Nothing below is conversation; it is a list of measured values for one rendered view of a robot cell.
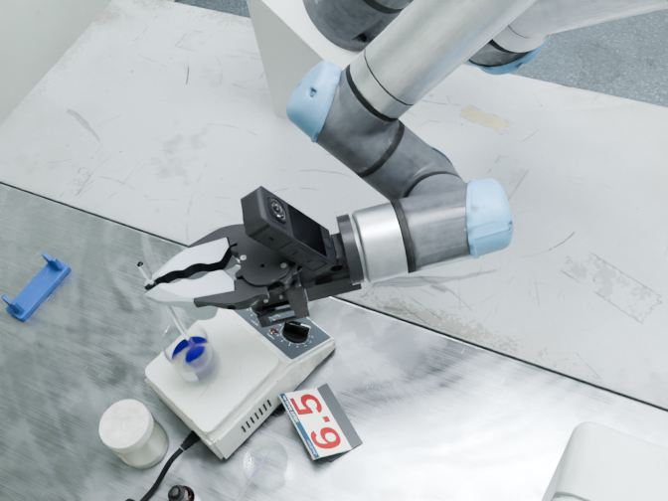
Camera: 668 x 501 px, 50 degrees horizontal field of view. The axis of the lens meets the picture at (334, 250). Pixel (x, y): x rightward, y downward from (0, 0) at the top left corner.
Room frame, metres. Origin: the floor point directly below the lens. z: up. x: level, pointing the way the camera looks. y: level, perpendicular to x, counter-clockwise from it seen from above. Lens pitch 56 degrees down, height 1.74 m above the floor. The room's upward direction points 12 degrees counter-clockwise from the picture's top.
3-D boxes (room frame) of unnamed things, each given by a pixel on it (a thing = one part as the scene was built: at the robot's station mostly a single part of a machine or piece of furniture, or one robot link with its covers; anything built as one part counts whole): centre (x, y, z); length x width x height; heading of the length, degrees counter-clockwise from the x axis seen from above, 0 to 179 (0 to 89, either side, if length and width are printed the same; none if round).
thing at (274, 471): (0.29, 0.13, 0.91); 0.06 x 0.06 x 0.02
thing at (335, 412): (0.33, 0.06, 0.92); 0.09 x 0.06 x 0.04; 19
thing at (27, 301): (0.61, 0.42, 0.92); 0.10 x 0.03 x 0.04; 138
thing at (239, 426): (0.41, 0.15, 0.94); 0.22 x 0.13 x 0.08; 127
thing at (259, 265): (0.41, 0.04, 1.13); 0.12 x 0.08 x 0.09; 92
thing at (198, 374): (0.39, 0.18, 1.02); 0.06 x 0.05 x 0.08; 14
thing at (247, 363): (0.39, 0.17, 0.98); 0.12 x 0.12 x 0.01; 37
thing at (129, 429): (0.35, 0.27, 0.94); 0.06 x 0.06 x 0.08
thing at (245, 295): (0.38, 0.10, 1.16); 0.09 x 0.05 x 0.02; 93
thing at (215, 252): (0.42, 0.14, 1.13); 0.09 x 0.03 x 0.06; 91
